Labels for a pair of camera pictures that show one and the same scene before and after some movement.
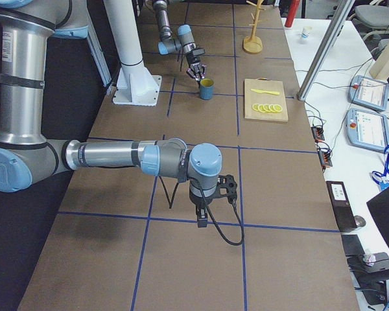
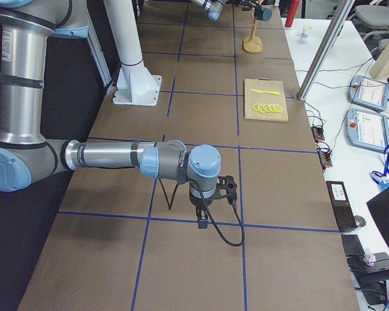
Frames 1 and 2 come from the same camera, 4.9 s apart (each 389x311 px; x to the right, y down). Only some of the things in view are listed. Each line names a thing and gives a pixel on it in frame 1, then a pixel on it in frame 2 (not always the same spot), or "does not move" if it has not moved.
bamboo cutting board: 251,98 does not move
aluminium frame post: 332,39 does not move
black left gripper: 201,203 does not move
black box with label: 341,206 does not move
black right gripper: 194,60 to 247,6
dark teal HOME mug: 206,89 to 262,13
